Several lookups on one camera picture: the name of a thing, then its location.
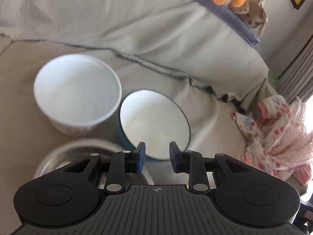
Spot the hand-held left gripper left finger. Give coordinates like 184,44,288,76
64,141,147,196

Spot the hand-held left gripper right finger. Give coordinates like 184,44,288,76
169,141,247,194

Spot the blue enamel bowl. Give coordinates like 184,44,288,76
118,89,191,162

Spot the stainless steel bowl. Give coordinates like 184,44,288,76
34,138,155,185

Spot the white paper bowl orange print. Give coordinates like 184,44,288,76
34,54,122,136

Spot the white floral cloth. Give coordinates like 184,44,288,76
231,111,263,144

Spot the pink cherry print garment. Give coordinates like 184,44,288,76
241,95,313,185

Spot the green packet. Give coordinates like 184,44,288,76
267,70,279,85

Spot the beige sofa cover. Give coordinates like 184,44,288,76
0,0,306,194

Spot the purple blue ribbed mat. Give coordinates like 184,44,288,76
188,0,261,48

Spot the grey curtain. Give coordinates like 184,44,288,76
276,34,313,103

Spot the beige plush toy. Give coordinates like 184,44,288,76
227,0,268,38

